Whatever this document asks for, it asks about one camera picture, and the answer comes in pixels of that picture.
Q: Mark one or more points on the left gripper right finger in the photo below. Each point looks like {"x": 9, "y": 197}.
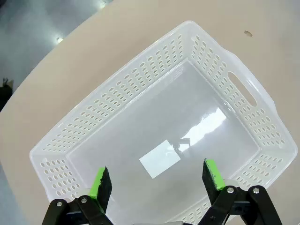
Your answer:
{"x": 215, "y": 185}

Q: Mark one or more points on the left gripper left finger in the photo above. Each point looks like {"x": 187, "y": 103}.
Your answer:
{"x": 98, "y": 201}

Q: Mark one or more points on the white perforated plastic basket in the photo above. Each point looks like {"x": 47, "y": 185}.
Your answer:
{"x": 164, "y": 105}

